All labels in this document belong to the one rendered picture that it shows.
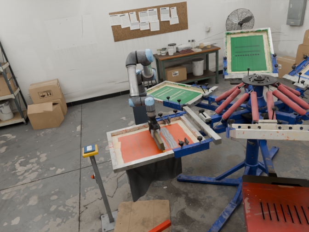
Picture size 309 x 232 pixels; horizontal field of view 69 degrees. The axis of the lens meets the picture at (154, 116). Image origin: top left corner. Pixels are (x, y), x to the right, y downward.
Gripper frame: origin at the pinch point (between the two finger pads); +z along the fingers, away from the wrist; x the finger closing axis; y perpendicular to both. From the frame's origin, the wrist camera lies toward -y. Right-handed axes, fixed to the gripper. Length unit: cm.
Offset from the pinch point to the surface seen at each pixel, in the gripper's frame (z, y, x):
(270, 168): 11, -66, -63
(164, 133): 3.9, 7.3, -10.3
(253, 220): -7, -107, -17
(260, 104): -7, -7, -101
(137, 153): 4.7, -10.1, 20.2
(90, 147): 1, 13, 58
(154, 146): 4.9, -7.6, 4.5
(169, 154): 2.8, -27.9, -2.5
